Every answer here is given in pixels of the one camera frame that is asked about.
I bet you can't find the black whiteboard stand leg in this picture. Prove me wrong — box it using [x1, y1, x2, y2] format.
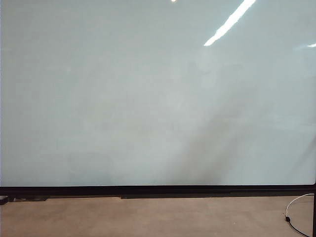
[312, 184, 316, 237]

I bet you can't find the white glass whiteboard black frame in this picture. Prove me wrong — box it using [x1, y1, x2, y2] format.
[0, 0, 316, 202]

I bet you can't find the white cable with black connector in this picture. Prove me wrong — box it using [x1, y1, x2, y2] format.
[284, 193, 315, 237]

